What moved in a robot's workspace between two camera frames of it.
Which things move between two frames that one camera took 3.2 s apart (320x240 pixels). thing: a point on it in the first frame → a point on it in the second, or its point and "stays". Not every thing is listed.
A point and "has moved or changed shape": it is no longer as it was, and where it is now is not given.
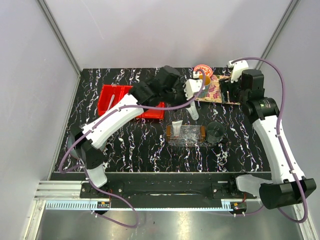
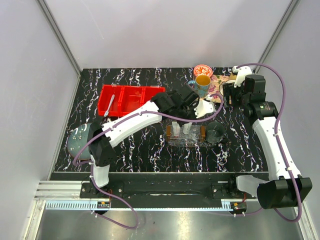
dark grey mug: x=215 y=132 stays
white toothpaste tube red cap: x=176 y=126 stays
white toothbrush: x=112 y=98 stays
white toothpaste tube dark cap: x=192 y=111 has moved or changed shape
